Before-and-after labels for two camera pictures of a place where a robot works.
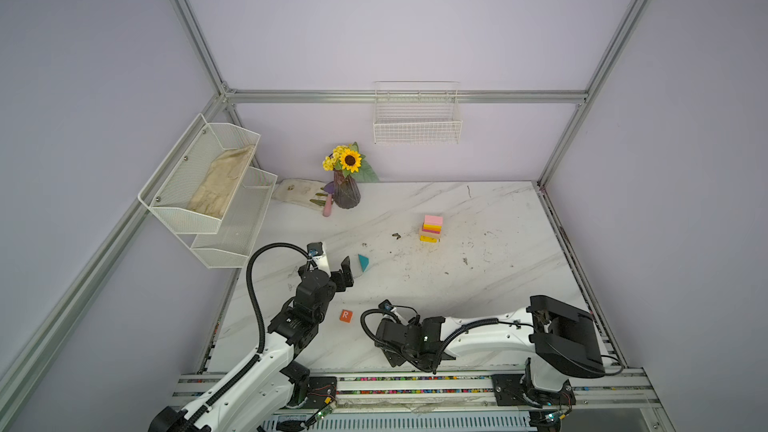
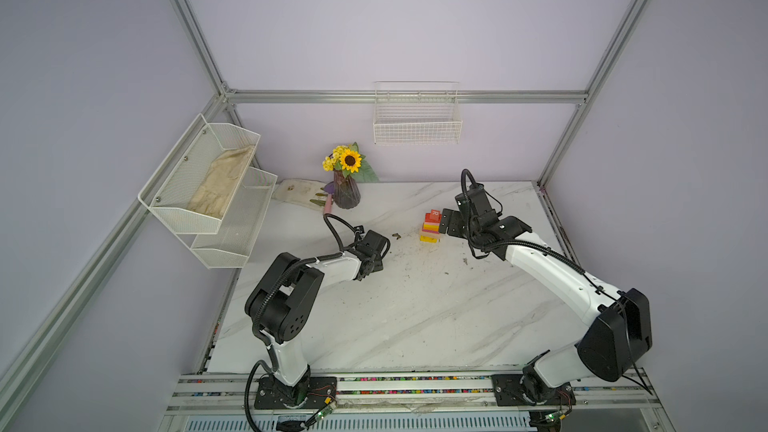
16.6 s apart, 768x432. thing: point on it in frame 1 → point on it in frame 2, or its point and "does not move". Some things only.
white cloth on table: x=300 y=190 does not move
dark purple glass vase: x=346 y=190 does not move
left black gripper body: x=319 y=317 → x=378 y=264
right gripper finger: x=395 y=358 → x=452 y=221
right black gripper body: x=408 y=354 → x=470 y=233
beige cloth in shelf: x=225 y=173 does not move
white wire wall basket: x=422 y=112 does not move
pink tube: x=328 y=205 does not move
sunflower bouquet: x=348 y=160 does not move
